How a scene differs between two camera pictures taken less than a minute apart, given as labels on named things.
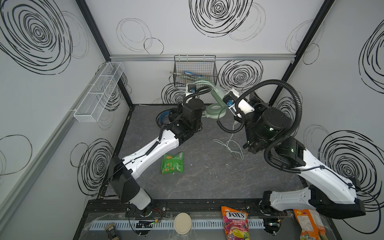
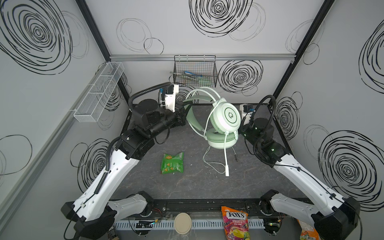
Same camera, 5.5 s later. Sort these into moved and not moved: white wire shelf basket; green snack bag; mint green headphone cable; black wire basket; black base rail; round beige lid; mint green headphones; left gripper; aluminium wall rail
Moved: mint green headphone cable; mint green headphones; left gripper
Not moved: white wire shelf basket; black base rail; aluminium wall rail; black wire basket; green snack bag; round beige lid
